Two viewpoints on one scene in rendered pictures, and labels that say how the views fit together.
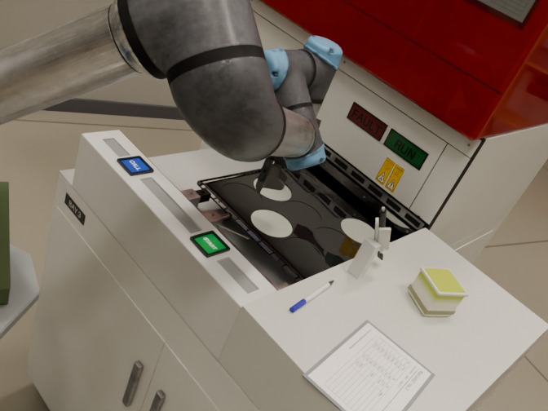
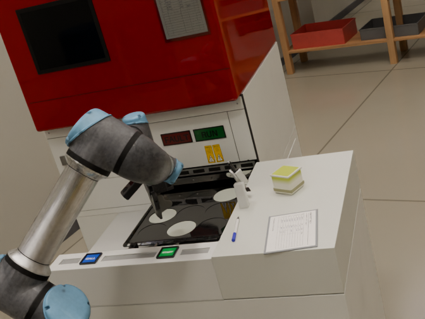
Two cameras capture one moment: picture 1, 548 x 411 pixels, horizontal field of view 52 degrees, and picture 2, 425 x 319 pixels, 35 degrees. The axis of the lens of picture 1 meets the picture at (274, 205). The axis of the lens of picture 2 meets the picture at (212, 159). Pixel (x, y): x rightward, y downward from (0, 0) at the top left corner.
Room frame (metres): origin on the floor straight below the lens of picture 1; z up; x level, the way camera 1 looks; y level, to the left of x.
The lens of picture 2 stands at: (-0.92, 0.26, 1.90)
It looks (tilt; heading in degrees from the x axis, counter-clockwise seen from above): 21 degrees down; 348
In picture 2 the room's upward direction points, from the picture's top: 15 degrees counter-clockwise
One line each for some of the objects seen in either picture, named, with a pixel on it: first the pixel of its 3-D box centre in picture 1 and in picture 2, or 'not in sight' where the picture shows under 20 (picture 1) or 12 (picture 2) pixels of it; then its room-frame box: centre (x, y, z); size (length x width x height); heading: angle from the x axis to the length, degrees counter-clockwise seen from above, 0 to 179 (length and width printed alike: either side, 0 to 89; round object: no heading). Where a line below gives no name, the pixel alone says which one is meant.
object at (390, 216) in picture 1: (347, 196); (203, 186); (1.36, -0.17, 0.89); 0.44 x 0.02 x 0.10; 56
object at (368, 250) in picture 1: (373, 246); (241, 185); (0.95, -0.21, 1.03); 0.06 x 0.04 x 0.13; 146
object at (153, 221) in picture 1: (162, 232); (136, 275); (0.91, 0.19, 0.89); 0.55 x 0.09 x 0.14; 56
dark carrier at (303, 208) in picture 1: (302, 214); (190, 212); (1.18, -0.07, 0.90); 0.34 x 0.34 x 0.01; 57
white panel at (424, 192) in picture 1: (323, 121); (152, 160); (1.47, -0.03, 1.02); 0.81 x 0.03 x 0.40; 56
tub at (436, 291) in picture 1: (436, 292); (287, 180); (0.94, -0.36, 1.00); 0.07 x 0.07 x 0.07; 30
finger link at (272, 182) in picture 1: (271, 182); (163, 206); (1.07, 0.02, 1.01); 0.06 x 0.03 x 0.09; 91
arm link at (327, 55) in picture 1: (315, 68); (137, 131); (1.08, 0.03, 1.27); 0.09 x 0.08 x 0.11; 146
